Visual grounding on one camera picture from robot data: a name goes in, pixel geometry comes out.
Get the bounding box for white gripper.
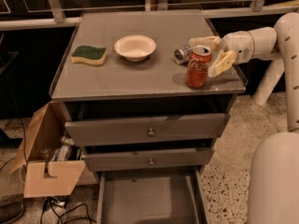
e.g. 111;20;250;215
189;30;256;77

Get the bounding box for red coke can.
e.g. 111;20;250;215
185;45;212;89

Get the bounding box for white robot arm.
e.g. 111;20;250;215
200;12;299;224

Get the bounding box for silver blue soda can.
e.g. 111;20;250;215
174;45;192;64

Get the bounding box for grey drawer cabinet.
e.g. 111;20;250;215
49;10;249;224

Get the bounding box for grey middle drawer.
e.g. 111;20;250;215
84;147;214;172

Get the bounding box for grey drawer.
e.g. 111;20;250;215
84;147;214;172
96;166;211;224
65;113;227;147

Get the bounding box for grey top drawer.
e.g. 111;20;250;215
65;113;227;147

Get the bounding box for grey bottom drawer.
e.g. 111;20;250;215
96;166;211;224

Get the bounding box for white diagonal pole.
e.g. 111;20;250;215
252;59;284;106

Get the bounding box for metal window railing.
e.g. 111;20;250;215
0;0;298;31

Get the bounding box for white paper bowl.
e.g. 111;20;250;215
114;35;156;62

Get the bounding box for green yellow sponge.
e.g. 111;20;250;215
71;46;108;65

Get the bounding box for plastic bottles in box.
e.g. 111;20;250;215
40;135;82;161

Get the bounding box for brown cardboard box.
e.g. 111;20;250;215
10;102;97;198

